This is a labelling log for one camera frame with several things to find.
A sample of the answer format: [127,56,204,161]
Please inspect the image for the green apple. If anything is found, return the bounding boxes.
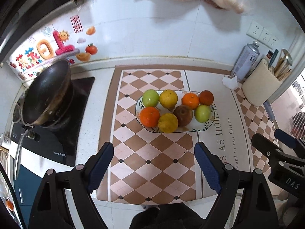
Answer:
[194,104,211,123]
[142,90,159,107]

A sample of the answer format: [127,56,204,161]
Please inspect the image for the dark red apple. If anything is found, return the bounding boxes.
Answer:
[173,105,193,127]

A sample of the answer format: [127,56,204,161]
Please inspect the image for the yellow orange citrus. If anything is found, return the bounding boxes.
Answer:
[158,113,178,133]

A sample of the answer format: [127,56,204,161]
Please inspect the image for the brownish orange fruit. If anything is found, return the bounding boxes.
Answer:
[199,90,214,106]

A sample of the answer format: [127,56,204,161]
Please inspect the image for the orange tangerine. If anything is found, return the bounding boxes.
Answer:
[140,106,160,128]
[181,93,200,110]

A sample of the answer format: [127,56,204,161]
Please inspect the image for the yellow lemon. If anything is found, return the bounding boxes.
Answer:
[159,90,178,110]

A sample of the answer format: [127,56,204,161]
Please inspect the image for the blue flat knife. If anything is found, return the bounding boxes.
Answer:
[263,100,275,122]

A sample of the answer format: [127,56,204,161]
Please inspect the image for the black gas stove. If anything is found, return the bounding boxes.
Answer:
[22,77,95,167]

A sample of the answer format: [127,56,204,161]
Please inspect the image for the cream utensil holder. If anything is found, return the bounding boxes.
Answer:
[242,59,282,106]

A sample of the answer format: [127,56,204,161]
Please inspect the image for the white crumpled tissue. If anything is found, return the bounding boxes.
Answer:
[222,76,238,90]

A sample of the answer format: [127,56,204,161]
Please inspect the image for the black frying pan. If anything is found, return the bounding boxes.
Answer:
[14,60,71,180]

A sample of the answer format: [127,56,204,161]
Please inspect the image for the metal ladle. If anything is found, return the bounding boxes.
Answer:
[279,49,293,70]

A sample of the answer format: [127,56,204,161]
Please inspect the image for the grey spray can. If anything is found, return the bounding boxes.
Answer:
[231,41,260,82]

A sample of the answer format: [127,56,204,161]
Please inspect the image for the floral oval ceramic plate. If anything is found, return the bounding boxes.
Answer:
[135,89,216,134]

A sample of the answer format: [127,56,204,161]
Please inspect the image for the checkered brown table mat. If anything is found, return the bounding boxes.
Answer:
[96,68,275,204]

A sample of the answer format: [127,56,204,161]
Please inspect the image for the black range hood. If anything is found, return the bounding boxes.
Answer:
[1,0,77,61]

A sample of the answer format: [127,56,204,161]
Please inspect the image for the white wall power sockets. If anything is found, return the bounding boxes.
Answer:
[246,21,280,49]

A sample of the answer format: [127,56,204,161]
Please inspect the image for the colourful wall sticker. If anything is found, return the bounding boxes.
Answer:
[6,12,98,82]

